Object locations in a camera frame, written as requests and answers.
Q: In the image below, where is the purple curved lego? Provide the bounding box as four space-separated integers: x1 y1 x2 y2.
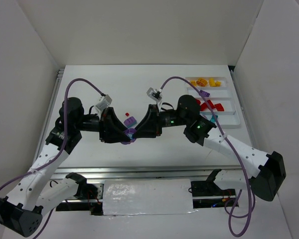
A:
124 116 137 128

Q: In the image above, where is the purple flower lego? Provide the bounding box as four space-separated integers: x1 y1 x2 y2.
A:
121 128 137 145

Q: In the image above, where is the red arch lego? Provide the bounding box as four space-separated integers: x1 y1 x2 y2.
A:
200 100 215 112

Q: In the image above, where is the purple fan lego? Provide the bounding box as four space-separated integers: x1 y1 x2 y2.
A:
200 90 210 98

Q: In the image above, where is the teal square lego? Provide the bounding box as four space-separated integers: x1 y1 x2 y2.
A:
210 115 218 123

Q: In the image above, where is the yellow oval lego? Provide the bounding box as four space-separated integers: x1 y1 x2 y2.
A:
196 78 208 87

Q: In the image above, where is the small yellow lego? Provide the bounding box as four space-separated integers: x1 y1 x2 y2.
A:
215 81 221 87

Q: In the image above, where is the yellow curved lego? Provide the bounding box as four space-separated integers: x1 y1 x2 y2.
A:
209 78 216 87

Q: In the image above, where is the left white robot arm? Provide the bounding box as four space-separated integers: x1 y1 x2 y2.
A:
0 97 130 238

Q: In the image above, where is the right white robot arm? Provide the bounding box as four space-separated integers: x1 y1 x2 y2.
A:
133 95 286 202

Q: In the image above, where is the white foam board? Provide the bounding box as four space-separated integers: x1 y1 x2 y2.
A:
103 179 193 216

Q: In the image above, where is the white compartment tray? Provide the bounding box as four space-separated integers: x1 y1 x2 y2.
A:
185 77 241 128

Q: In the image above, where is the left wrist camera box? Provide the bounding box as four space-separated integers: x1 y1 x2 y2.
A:
94 95 112 111

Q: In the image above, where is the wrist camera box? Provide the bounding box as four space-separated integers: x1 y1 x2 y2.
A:
147 88 162 105
94 95 112 111

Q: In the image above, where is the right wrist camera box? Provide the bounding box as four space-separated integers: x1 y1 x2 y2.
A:
147 88 162 105

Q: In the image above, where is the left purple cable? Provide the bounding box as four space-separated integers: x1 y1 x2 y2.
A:
0 78 105 237

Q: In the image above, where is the aluminium frame rail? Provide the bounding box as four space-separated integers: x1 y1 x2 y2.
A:
53 165 264 180

